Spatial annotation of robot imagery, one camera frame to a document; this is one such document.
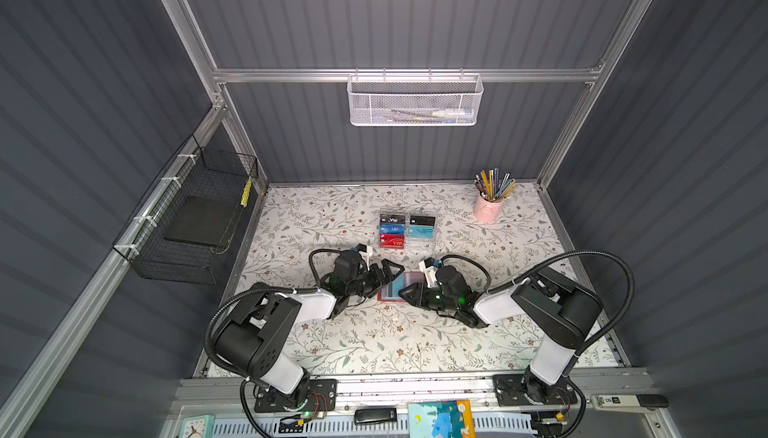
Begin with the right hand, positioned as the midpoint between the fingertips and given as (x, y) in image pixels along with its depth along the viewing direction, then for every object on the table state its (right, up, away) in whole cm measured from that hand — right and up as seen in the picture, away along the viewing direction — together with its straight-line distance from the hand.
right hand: (404, 298), depth 88 cm
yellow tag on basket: (-45, +31, -5) cm, 55 cm away
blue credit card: (+6, +19, +11) cm, 23 cm away
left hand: (-2, +7, -1) cm, 7 cm away
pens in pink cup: (+33, +34, +17) cm, 50 cm away
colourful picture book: (+9, -23, -18) cm, 31 cm away
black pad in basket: (-50, +23, -16) cm, 58 cm away
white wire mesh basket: (+5, +68, +23) cm, 72 cm away
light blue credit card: (-2, +3, +3) cm, 5 cm away
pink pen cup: (+31, +26, +18) cm, 44 cm away
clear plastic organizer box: (-3, +20, +13) cm, 24 cm away
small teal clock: (-48, -24, -20) cm, 57 cm away
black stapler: (-8, -21, -20) cm, 30 cm away
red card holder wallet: (-4, +1, +1) cm, 5 cm away
